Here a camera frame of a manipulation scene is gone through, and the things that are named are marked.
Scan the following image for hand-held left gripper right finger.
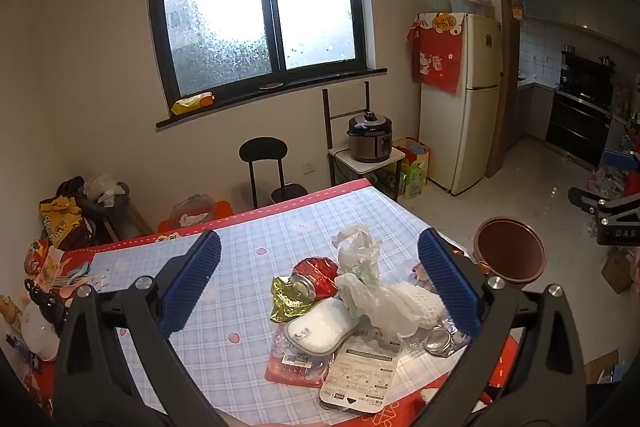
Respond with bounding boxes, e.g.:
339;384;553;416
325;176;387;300
415;228;587;427

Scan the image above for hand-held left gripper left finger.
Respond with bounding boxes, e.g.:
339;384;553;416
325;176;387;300
52;229;236;427

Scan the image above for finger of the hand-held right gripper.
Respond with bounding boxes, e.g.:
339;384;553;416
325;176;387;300
568;187;608;220
599;150;640;196

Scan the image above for white foam fruit net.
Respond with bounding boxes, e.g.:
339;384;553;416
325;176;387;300
395;282;447;329

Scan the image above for blue white printed wrapper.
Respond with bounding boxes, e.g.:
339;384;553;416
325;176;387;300
440;326;472;358

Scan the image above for brown plastic bin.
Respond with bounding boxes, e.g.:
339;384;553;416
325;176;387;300
473;216;548;294

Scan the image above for white plastic bag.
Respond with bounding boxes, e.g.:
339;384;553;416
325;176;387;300
331;224;426;339

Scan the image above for gold foil wrapper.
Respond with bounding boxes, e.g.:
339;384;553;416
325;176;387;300
270;276;316;324

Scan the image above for crushed red can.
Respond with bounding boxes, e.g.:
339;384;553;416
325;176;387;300
291;257;340;300

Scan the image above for white printed card packaging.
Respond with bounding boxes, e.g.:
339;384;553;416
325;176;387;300
319;336;403;415

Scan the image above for white textured pad packet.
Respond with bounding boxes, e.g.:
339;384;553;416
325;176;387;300
285;298;357;354

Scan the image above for clear tray with red base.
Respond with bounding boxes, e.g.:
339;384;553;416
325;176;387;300
265;322;336;389

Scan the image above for pile of plastic bags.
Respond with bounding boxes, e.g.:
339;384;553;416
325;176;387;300
590;167;632;198

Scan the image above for cardboard box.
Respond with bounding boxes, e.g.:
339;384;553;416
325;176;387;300
600;247;637;294
584;349;622;385

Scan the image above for black kitchen stove unit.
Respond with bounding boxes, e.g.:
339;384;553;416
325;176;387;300
545;49;617;168

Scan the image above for clear plastic food container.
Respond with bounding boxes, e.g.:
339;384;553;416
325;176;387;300
170;194;216;228

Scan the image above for red plastic stool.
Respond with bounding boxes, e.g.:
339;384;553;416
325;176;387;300
159;201;234;234

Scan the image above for wooden bench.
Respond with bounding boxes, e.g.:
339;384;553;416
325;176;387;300
100;202;156;243

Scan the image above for plaid plastic table cover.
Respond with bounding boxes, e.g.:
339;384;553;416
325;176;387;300
85;186;506;427

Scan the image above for grey kitchen counter cabinet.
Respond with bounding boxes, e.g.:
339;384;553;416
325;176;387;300
515;74;557;144

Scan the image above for black bag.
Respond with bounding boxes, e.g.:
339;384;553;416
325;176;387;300
55;176;132;248

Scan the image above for pale plastic spoons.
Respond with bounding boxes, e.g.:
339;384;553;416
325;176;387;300
50;261;93;298

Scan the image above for clear crumpled plastic bag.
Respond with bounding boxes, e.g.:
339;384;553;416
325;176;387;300
84;174;126;206

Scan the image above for white side table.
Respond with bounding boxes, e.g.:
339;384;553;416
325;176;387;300
327;146;407;202

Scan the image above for cream refrigerator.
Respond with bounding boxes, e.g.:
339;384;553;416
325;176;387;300
419;13;503;196

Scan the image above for yellow snack bag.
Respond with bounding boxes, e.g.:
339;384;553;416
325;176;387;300
39;196;85;249

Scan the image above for black chair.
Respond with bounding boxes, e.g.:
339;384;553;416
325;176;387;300
239;137;308;209

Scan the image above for black figurine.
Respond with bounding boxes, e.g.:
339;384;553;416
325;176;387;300
25;279;66;338

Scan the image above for pile of colourful snack packets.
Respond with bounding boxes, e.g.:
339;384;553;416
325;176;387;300
24;238;66;288

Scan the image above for brown pressure cooker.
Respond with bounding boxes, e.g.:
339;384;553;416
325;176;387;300
347;111;392;164

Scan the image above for yellow snack packet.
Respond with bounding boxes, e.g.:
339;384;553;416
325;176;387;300
171;92;215;116

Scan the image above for red printed cloth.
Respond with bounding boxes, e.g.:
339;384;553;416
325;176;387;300
407;12;465;94

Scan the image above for black-framed window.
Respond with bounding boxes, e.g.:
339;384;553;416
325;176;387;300
146;0;388;130

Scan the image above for wooden door frame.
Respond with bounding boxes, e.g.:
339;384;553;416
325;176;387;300
486;0;621;180

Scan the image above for kitchen wall cabinets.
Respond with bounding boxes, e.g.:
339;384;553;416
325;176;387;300
515;0;640;44

